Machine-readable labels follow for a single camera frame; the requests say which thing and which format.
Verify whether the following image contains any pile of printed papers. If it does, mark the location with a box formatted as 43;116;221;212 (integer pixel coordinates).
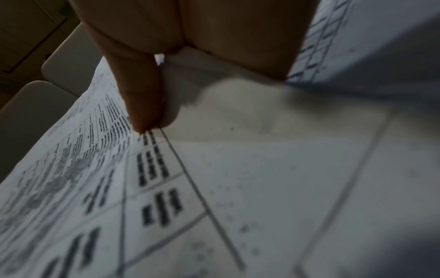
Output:
0;0;440;278

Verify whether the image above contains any person's right hand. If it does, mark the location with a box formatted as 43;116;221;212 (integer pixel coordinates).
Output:
68;0;320;134

